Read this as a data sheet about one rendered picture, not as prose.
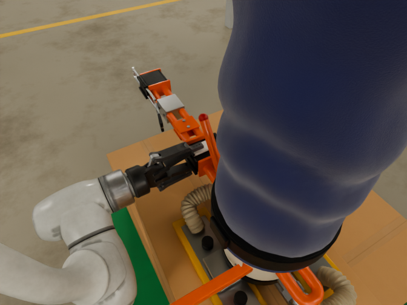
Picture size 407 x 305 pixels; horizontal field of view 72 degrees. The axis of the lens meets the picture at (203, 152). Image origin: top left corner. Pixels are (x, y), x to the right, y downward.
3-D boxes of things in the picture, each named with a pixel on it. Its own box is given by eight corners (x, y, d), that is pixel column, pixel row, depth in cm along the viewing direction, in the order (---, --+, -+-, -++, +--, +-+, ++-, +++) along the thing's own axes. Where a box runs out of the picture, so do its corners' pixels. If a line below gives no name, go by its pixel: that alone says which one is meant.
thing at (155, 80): (171, 92, 95) (170, 80, 91) (151, 99, 92) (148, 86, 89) (161, 80, 100) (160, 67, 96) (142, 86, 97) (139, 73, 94)
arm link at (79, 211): (100, 181, 72) (121, 228, 69) (36, 207, 67) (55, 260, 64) (93, 168, 62) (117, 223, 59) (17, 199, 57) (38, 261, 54)
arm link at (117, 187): (105, 191, 72) (128, 181, 74) (117, 219, 67) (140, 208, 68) (95, 169, 65) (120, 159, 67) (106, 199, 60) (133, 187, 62)
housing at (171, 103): (186, 117, 87) (185, 105, 84) (166, 124, 85) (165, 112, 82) (176, 104, 91) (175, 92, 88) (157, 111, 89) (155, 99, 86)
